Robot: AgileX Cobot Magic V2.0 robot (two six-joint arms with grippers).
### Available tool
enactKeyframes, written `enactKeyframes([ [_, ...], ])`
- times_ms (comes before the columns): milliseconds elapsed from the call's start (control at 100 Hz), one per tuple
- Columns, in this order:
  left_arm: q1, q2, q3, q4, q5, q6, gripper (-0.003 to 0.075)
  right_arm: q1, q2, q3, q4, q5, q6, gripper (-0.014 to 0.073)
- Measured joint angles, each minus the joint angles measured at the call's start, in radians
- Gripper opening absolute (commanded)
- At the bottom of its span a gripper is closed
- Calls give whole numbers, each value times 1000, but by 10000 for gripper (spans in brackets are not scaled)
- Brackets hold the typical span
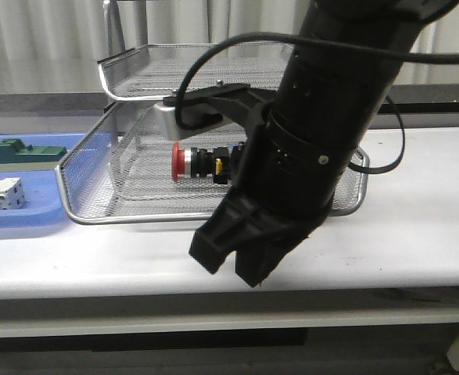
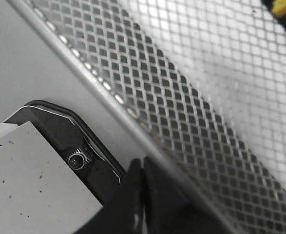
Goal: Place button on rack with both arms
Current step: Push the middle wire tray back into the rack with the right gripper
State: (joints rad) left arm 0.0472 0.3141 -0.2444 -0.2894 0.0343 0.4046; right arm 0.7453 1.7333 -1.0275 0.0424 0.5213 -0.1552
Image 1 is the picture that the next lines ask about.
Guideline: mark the white circuit breaker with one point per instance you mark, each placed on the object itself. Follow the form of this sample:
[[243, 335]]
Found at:
[[11, 193]]

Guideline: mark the blue plastic tray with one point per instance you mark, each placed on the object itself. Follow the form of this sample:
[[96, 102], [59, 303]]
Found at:
[[40, 203]]

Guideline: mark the silver metal rack frame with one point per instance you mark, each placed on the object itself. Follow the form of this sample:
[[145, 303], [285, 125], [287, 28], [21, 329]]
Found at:
[[123, 121]]

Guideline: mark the green electrical module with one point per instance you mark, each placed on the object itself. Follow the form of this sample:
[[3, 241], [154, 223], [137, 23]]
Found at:
[[15, 156]]

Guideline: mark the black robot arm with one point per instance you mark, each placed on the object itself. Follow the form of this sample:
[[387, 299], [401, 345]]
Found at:
[[300, 143]]

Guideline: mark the red emergency stop button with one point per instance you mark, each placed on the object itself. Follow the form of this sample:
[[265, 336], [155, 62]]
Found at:
[[220, 163]]

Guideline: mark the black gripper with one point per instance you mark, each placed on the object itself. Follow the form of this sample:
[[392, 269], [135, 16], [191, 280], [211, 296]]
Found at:
[[268, 211]]

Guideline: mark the dark steel back counter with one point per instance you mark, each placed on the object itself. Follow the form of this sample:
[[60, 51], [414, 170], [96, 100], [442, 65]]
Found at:
[[410, 99]]

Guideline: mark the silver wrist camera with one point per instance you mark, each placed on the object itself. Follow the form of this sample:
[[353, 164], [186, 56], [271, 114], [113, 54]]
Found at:
[[201, 110]]

